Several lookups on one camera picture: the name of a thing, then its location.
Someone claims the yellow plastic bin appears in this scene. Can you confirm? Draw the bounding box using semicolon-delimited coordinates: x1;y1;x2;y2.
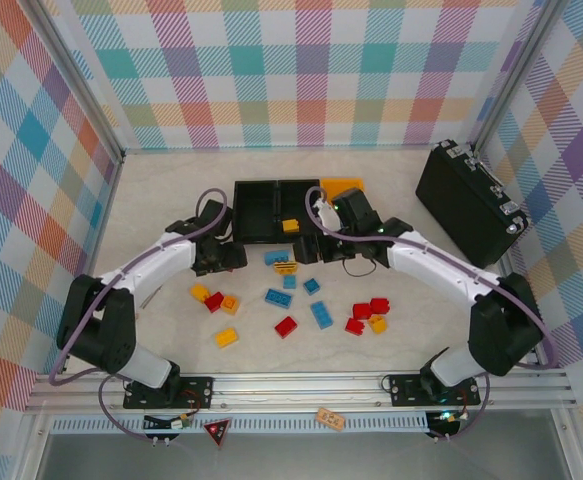
319;176;367;202

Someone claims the black plastic bin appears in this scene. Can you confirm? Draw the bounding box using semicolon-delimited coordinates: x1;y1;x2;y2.
232;179;279;246
275;177;323;246

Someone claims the black hard case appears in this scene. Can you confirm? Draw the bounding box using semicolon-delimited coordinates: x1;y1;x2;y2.
414;139;531;270

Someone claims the black red triangle sticker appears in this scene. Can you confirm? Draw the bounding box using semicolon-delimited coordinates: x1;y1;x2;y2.
202;418;234;450

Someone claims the small wooden tag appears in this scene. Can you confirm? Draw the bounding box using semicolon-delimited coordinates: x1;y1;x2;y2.
316;406;347;432

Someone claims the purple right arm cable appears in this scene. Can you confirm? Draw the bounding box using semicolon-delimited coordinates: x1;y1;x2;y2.
304;186;561;444

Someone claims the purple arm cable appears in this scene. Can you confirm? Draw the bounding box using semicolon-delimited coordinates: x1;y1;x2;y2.
48;187;230;444
304;186;561;444

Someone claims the thin black cable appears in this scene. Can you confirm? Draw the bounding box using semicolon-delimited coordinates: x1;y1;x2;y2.
341;252;378;279

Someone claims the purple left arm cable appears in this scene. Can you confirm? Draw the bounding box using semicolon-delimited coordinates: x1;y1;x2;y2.
48;187;230;444

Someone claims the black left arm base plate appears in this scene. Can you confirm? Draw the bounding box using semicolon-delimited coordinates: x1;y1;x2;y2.
123;374;216;411

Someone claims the aluminium mounting rail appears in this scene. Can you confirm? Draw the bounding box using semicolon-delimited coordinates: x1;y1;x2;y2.
24;370;578;415

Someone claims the perforated grey cable duct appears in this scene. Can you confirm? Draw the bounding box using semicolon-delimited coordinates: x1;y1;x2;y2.
50;416;435;435

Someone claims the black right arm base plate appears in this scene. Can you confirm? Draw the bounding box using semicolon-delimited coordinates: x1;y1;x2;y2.
387;372;483;408

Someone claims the aluminium frame post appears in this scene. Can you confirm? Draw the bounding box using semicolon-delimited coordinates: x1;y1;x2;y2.
469;0;570;154
33;0;126;166

